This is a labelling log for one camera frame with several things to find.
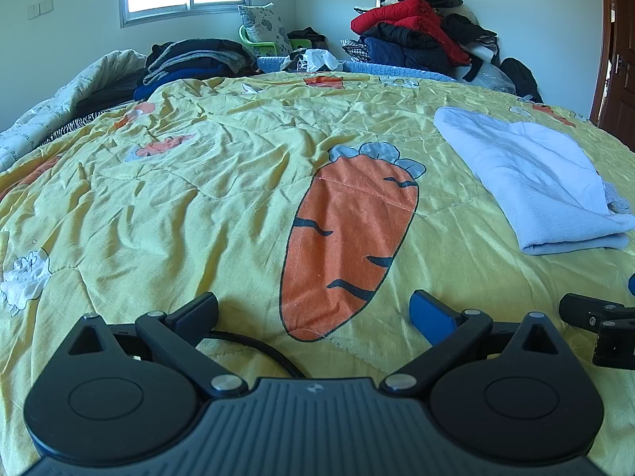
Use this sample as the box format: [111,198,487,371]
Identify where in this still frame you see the brown wooden door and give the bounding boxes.
[590,0,635,144]

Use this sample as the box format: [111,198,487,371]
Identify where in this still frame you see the yellow carrot print quilt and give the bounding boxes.
[0,72,635,457]

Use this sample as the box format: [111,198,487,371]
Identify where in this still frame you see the black cloth bundle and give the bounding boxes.
[288,27,328,50]

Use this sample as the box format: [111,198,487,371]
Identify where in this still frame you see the black white striped cloth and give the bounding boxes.
[42,111,100,144]

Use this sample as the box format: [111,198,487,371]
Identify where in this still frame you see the white printed quilt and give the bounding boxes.
[0,50,150,169]

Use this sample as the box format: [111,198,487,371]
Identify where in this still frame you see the light purple long-sleeve shirt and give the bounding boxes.
[434,106,635,257]

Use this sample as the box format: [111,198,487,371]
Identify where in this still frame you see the navy padded jacket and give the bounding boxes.
[364,36,450,68]

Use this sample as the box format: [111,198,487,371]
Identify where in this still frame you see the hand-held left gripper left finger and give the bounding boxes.
[56,292,249,399]

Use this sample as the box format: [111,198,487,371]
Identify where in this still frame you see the green plastic chair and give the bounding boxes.
[239,25,313,58]

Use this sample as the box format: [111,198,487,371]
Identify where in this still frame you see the blue knitted blanket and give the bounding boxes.
[257,56,460,83]

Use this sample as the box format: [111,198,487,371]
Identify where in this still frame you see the grey floral pillow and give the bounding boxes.
[238,3,293,55]

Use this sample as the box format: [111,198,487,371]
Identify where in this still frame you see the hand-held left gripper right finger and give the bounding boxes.
[379,290,573,399]

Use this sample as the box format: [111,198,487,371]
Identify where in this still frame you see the pile of red and dark jackets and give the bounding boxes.
[350,0,472,65]

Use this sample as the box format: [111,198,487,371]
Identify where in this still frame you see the black white checked cloth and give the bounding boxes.
[341,40,371,61]

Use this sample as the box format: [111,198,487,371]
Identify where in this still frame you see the crumpled white plastic bag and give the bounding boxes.
[283,48,341,74]

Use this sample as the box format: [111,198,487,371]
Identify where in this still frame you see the stack of folded dark clothes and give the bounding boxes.
[134,38,259,100]

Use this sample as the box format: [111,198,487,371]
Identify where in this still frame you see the black padded jacket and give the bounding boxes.
[360,22,447,51]

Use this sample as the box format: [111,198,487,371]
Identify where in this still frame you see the clear plastic bag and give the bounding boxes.
[473,64,517,93]

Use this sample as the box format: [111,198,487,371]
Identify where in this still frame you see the black bag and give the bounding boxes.
[498,57,544,102]

